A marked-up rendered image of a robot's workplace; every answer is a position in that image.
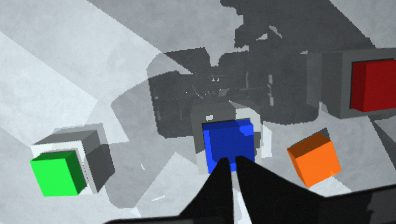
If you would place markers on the red button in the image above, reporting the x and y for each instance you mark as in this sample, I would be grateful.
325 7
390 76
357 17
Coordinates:
359 83

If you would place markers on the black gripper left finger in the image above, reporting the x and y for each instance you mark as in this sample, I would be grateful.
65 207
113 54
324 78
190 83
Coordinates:
214 203

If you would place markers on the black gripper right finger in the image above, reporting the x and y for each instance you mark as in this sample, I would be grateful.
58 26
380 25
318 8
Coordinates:
271 199

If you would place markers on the blue button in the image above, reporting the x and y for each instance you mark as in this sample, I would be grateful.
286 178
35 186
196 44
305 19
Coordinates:
226 130

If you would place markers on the orange cube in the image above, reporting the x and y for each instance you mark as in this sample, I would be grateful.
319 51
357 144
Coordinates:
314 159

